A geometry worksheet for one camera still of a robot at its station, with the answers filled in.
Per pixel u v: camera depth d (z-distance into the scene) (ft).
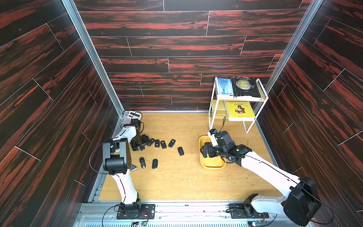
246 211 2.17
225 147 1.99
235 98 2.69
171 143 3.32
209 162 2.98
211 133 2.40
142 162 2.98
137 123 2.76
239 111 3.10
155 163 2.96
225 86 2.89
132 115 3.79
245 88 2.83
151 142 3.32
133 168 2.90
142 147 3.18
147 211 2.41
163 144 3.27
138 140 2.69
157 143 3.30
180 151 3.15
